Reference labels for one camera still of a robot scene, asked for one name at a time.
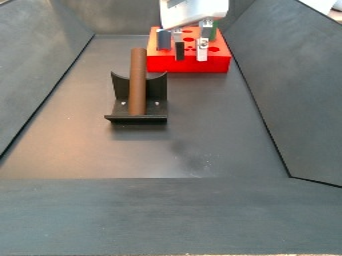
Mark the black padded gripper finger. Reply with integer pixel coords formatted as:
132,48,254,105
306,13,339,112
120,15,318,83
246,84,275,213
172,28,184,61

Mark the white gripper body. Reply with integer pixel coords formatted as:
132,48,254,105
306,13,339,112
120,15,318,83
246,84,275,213
159,0,230,29

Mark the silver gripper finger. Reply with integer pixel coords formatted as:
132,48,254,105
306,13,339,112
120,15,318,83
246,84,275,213
196,19,214,62

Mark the brown oval cylinder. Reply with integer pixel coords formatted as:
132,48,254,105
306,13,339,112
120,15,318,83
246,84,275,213
128,48,147,116

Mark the red foam hole board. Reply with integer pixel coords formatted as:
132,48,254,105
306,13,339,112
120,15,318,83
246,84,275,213
147,27,231,73

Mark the black curved fixture stand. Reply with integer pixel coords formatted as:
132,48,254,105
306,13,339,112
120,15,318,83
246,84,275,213
104,73,168,124

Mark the grey-blue notched peg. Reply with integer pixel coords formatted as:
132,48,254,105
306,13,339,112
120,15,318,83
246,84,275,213
156,28,171,51

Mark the green star peg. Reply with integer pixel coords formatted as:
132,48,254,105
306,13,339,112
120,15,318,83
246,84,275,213
210,20,218,42

